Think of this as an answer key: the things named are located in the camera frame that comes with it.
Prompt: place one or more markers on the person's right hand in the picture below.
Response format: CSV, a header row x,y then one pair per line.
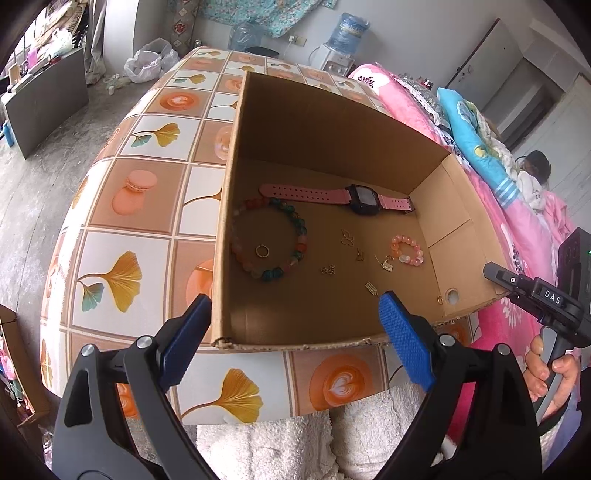
x,y
535,369

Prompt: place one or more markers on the red patterned cushion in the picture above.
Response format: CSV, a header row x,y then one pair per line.
x,y
182,27

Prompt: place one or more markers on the gold tag charm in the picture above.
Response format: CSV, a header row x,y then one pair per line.
x,y
388,266

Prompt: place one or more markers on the white water dispenser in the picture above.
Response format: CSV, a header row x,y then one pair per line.
x,y
332,60

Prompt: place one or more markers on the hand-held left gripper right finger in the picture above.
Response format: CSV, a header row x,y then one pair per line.
x,y
406,341

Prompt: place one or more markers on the white plastic bag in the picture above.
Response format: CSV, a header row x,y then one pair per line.
x,y
147,60

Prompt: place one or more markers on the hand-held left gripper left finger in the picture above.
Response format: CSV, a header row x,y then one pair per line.
x,y
184,344

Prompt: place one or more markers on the floral wall cloth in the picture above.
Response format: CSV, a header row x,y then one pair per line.
x,y
240,14

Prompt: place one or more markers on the brown cardboard box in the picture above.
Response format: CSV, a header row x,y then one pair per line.
x,y
323,138

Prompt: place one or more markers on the small gold charm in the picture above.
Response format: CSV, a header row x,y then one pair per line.
x,y
360,256

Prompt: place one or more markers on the blue water bottle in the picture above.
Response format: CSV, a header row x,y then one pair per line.
x,y
348,34

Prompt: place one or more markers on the grey cabinet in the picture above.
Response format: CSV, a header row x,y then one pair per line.
x,y
51,106

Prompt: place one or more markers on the patterned tablecloth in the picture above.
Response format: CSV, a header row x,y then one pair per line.
x,y
120,277

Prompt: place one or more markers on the pink floral blanket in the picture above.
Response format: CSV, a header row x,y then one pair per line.
x,y
517,221

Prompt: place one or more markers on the clear plastic bag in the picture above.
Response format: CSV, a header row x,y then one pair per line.
x,y
244,37

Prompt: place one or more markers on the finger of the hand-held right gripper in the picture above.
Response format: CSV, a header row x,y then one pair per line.
x,y
501,276

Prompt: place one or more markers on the blue printed quilt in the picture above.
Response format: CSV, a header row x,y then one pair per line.
x,y
466,138

